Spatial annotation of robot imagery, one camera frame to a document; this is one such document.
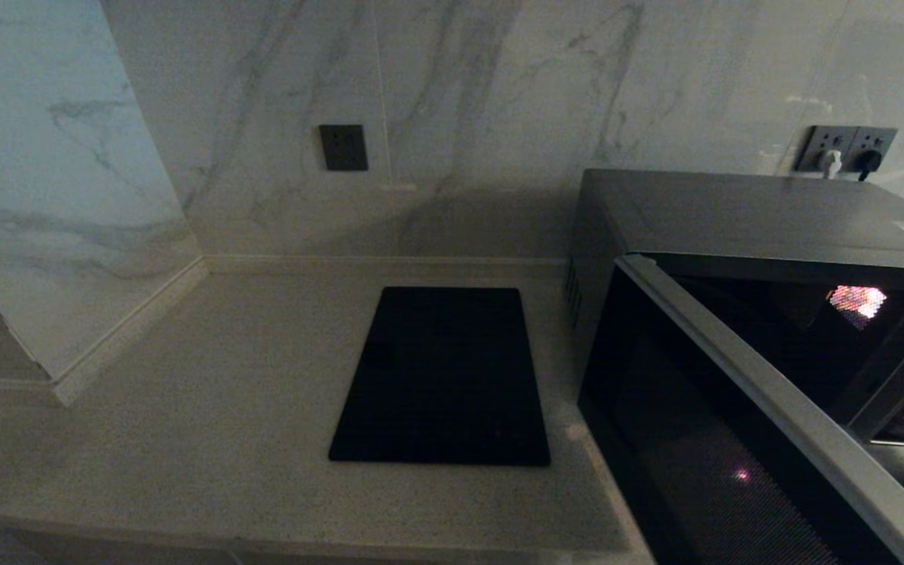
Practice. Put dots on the dark single wall socket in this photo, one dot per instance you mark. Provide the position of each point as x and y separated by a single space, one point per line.
344 147

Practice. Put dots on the white power plug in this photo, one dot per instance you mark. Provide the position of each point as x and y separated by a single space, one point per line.
830 165

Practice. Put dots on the black power plug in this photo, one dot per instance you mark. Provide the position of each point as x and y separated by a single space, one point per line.
866 163

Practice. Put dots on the black induction cooktop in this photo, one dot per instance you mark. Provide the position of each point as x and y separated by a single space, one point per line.
440 377

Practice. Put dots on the dark glass microwave door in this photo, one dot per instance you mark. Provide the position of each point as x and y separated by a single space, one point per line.
687 455

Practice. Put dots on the grey wall socket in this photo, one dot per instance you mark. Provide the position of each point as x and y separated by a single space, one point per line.
875 141
822 141

